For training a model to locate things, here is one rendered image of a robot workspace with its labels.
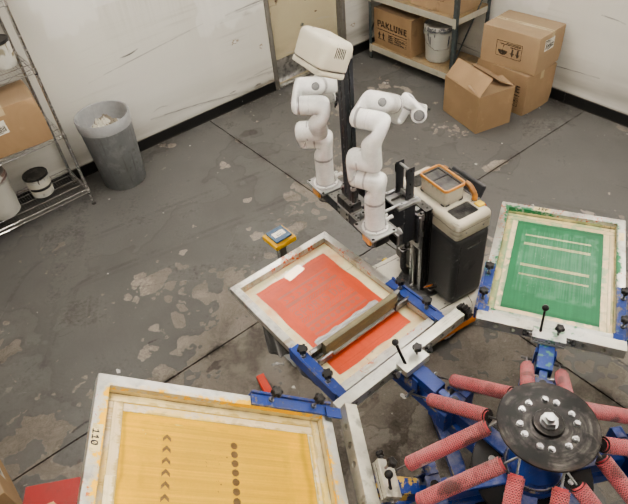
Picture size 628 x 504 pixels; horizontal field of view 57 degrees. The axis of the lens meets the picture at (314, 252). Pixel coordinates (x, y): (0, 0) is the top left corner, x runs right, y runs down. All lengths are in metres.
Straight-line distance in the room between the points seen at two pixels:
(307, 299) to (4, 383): 2.26
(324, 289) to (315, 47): 1.08
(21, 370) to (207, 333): 1.21
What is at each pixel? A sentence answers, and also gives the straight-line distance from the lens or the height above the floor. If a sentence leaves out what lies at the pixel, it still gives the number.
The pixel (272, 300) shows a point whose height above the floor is 0.95.
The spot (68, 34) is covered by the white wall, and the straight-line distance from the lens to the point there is 5.29.
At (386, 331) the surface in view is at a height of 0.95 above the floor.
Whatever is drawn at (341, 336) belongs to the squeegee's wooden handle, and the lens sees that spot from 2.38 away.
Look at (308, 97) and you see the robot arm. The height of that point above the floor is 1.70.
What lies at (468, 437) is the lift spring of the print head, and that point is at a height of 1.22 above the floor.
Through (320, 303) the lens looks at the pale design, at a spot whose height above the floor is 0.95.
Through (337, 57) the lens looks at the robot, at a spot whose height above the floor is 1.96.
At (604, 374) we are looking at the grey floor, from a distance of 3.78.
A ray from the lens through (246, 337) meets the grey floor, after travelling 3.81.
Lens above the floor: 2.92
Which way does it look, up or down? 43 degrees down
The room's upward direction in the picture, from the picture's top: 7 degrees counter-clockwise
